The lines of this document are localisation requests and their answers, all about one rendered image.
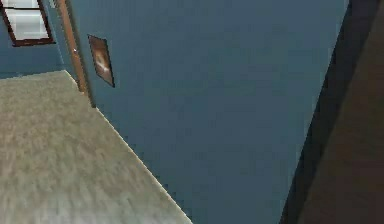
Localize brown framed window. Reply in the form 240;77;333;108
0;0;56;48

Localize dark brown room door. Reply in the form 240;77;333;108
279;0;384;224

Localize brown framed wall picture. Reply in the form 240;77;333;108
87;34;116;89

